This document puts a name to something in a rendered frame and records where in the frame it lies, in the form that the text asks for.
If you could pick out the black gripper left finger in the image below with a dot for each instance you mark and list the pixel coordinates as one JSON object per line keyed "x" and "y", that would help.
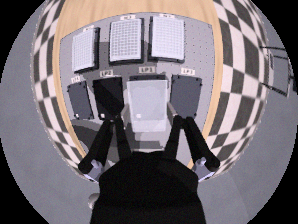
{"x": 92, "y": 165}

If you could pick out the white button panel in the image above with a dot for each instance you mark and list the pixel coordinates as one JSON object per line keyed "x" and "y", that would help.
{"x": 134, "y": 146}

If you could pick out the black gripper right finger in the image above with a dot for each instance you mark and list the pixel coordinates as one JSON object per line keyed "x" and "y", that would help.
{"x": 205, "y": 162}

